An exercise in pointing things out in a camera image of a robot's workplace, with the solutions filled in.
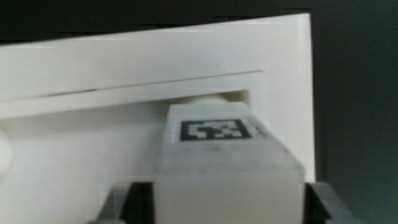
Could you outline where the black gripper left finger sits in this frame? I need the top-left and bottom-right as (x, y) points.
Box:
(88, 182), (157, 224)

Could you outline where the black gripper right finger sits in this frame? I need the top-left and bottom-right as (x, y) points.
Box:
(304, 182), (356, 224)

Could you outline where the white table leg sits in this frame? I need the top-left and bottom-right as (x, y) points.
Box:
(153, 102), (306, 224)

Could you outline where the white square table top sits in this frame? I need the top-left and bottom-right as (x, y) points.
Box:
(0, 98), (182, 224)

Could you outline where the white front fence bar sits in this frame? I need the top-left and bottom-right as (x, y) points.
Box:
(0, 14), (317, 180)

